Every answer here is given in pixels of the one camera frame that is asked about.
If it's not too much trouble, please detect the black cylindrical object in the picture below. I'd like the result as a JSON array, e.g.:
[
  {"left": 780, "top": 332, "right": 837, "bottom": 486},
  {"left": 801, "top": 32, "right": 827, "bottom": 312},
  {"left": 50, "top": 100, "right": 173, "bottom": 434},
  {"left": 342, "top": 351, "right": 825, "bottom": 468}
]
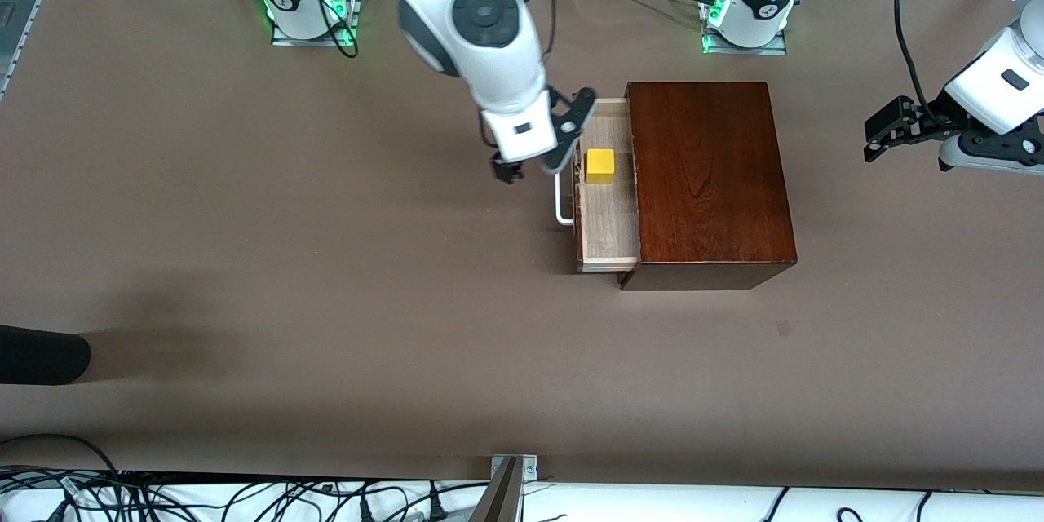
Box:
[{"left": 0, "top": 325, "right": 91, "bottom": 386}]

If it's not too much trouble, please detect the metal bracket with strut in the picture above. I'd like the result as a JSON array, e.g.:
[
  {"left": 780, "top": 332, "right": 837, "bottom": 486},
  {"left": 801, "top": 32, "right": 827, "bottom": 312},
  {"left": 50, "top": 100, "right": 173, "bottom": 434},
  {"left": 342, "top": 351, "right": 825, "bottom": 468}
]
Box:
[{"left": 469, "top": 454, "right": 539, "bottom": 522}]

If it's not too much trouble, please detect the tangled black cable bundle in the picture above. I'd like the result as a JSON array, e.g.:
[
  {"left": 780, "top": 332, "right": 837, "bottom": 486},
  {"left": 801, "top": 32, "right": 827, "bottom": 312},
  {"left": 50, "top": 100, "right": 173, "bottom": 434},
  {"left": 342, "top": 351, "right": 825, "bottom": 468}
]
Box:
[{"left": 0, "top": 434, "right": 490, "bottom": 522}]

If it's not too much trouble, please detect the dark wooden drawer cabinet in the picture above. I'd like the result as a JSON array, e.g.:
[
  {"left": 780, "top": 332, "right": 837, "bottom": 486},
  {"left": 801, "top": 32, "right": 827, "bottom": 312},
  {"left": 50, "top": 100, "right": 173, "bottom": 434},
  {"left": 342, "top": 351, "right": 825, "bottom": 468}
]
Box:
[{"left": 617, "top": 82, "right": 798, "bottom": 292}]

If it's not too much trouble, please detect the white sheet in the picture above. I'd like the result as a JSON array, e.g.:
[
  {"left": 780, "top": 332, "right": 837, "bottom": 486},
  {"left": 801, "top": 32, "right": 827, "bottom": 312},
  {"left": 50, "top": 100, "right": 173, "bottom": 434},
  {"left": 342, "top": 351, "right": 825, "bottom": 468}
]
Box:
[{"left": 0, "top": 477, "right": 1044, "bottom": 522}]

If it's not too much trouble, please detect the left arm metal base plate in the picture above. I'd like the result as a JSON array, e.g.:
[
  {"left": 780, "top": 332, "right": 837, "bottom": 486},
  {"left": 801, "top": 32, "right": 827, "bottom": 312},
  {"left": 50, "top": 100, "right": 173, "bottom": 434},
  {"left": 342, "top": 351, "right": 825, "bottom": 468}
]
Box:
[{"left": 701, "top": 26, "right": 789, "bottom": 56}]

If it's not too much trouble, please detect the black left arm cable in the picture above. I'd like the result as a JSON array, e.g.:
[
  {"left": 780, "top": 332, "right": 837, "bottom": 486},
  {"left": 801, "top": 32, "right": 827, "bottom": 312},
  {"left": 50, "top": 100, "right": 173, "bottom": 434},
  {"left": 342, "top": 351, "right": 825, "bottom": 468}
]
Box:
[{"left": 895, "top": 0, "right": 949, "bottom": 111}]

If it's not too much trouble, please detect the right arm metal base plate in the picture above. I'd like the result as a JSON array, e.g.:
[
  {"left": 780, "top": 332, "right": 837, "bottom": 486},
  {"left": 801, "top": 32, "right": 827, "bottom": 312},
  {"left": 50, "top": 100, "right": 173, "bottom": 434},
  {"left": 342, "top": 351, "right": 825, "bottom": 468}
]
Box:
[{"left": 269, "top": 0, "right": 361, "bottom": 47}]

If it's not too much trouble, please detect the yellow block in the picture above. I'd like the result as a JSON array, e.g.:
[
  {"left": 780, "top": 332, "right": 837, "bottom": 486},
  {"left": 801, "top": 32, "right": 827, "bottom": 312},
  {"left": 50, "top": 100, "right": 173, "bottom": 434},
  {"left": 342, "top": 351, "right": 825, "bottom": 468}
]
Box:
[{"left": 586, "top": 149, "right": 617, "bottom": 185}]

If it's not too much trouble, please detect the aluminium frame rail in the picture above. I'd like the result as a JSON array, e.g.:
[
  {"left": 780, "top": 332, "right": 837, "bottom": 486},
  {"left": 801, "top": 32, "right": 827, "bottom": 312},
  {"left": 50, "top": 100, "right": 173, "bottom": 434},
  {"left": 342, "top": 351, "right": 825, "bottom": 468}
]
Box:
[{"left": 0, "top": 0, "right": 82, "bottom": 103}]

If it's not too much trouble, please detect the wooden drawer with white handle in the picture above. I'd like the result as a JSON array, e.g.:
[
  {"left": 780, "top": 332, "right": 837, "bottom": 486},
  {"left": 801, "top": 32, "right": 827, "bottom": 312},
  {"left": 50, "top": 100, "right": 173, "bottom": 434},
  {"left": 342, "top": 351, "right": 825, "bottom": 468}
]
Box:
[{"left": 555, "top": 96, "right": 642, "bottom": 273}]

